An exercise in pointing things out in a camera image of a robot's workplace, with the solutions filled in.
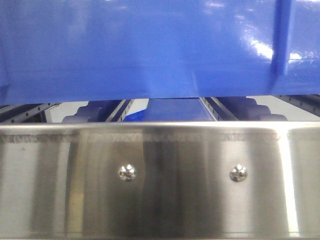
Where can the blue plastic bin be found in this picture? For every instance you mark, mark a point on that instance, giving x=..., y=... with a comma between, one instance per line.
x=90, y=50

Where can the blue bin under rack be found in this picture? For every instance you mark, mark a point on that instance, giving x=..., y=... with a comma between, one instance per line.
x=168, y=110

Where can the stainless steel front panel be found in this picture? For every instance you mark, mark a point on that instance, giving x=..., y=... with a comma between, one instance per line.
x=61, y=182

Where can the left row of rollers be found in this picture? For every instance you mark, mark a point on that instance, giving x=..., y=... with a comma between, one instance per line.
x=94, y=111

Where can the row of rollers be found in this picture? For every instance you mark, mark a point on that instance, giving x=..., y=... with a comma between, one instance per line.
x=94, y=111
x=247, y=109

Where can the left panel screw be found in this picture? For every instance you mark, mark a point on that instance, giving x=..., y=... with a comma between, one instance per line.
x=127, y=173

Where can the panel screw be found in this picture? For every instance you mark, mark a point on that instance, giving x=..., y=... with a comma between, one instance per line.
x=238, y=173
x=127, y=173

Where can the right row of rollers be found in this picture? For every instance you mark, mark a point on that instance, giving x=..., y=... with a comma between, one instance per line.
x=247, y=109

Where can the right panel screw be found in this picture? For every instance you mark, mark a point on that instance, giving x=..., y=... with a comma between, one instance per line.
x=238, y=173

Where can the left perforated metal rail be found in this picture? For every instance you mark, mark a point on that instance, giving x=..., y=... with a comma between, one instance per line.
x=120, y=111

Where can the perforated metal rail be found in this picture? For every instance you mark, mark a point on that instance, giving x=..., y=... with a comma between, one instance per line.
x=218, y=110
x=120, y=111

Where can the right perforated metal rail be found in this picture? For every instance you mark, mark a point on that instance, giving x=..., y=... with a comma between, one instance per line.
x=218, y=110

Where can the far left metal rail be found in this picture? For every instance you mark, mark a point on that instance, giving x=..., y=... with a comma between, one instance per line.
x=25, y=113

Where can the far right metal rail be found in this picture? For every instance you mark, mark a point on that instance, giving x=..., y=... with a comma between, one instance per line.
x=309, y=103

